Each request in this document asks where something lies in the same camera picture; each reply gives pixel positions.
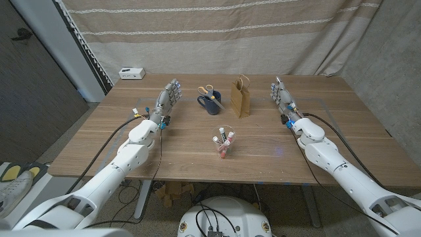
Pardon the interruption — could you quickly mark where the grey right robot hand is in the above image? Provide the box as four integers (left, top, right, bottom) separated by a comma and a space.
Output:
270, 76, 303, 125

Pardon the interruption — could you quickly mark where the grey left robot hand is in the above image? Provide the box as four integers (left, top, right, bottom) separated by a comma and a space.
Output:
149, 78, 184, 126

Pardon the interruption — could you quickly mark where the brown paper bag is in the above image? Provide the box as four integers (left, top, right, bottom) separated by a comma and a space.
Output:
230, 74, 251, 119

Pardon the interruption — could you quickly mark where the navy blue mug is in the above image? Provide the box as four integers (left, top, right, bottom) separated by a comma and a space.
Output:
197, 90, 222, 116

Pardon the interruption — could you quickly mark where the white power strip box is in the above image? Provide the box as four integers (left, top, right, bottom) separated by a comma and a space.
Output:
118, 67, 147, 80

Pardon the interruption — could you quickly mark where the clear plastic cup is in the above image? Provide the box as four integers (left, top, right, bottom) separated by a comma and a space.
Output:
211, 124, 236, 159

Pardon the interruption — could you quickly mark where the beige striped curtain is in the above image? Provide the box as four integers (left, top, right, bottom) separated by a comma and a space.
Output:
61, 0, 384, 77

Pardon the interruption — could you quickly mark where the pile of wooden blocks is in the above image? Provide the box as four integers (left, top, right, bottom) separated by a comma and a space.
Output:
154, 182, 195, 208

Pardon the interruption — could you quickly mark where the white table leg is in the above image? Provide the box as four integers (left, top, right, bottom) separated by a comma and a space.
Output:
134, 180, 153, 221

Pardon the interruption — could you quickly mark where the grey table leg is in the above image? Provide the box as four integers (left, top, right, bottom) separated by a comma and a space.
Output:
301, 185, 322, 228

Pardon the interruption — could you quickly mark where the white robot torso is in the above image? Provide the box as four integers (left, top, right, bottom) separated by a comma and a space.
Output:
177, 196, 273, 237

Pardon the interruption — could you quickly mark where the white sneaker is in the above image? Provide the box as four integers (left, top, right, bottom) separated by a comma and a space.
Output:
0, 170, 34, 219

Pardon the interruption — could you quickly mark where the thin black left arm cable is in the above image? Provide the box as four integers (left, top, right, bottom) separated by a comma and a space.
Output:
84, 128, 164, 228

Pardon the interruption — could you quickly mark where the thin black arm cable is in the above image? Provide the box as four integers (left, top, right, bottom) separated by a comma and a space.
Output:
84, 128, 164, 228
289, 128, 399, 235

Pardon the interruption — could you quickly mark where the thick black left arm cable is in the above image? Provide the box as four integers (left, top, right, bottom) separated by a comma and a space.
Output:
64, 114, 151, 196

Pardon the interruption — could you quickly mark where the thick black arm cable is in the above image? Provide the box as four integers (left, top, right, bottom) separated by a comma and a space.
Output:
64, 114, 151, 196
301, 113, 386, 189

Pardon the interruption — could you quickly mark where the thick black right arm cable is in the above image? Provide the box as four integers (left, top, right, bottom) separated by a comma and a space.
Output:
301, 113, 386, 189

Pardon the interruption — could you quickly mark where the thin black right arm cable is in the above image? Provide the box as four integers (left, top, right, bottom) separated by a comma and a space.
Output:
289, 128, 399, 235

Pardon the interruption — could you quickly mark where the white door frame post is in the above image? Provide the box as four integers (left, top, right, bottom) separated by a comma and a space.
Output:
9, 0, 106, 103

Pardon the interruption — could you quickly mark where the black torso cable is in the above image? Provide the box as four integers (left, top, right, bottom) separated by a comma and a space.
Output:
196, 203, 238, 237

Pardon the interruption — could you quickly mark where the black door handle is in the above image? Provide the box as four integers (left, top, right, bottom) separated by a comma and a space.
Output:
11, 28, 33, 42

